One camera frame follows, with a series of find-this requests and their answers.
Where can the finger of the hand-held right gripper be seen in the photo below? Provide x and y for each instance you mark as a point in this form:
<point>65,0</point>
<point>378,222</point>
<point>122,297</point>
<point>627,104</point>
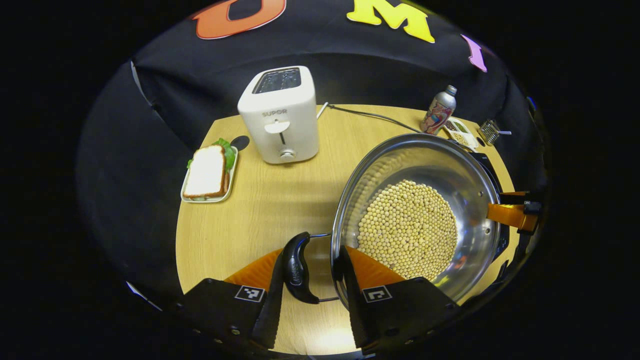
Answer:
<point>512,193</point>
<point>507,214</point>

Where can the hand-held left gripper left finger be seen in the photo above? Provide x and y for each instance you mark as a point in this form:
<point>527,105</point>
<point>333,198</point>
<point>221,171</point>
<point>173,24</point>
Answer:
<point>270,310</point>

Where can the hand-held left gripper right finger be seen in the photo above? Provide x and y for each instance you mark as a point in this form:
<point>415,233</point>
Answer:
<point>352,300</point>

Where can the black induction cooktop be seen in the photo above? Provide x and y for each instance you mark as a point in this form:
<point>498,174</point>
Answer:
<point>504,242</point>

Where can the heap of yellow soybeans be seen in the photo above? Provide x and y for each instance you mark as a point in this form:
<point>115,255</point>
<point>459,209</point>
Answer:
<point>407,225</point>

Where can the stainless steel pot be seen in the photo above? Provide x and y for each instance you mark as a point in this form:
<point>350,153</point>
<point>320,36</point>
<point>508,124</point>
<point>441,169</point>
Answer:
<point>425,160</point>

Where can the white divided bean dish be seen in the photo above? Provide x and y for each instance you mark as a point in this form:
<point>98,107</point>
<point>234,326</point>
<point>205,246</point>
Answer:
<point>462,135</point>

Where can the silver printed drink bottle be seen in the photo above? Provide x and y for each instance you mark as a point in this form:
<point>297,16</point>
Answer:
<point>440,110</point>

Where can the white rectangular plate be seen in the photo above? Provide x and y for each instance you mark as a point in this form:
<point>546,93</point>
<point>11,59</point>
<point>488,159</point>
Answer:
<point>210,200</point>

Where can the sandwich with lettuce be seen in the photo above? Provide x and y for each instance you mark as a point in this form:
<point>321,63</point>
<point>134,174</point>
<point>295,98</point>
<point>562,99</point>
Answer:
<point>205,170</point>

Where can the white toaster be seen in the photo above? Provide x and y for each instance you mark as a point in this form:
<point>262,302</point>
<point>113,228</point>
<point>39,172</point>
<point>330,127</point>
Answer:
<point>305,115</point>

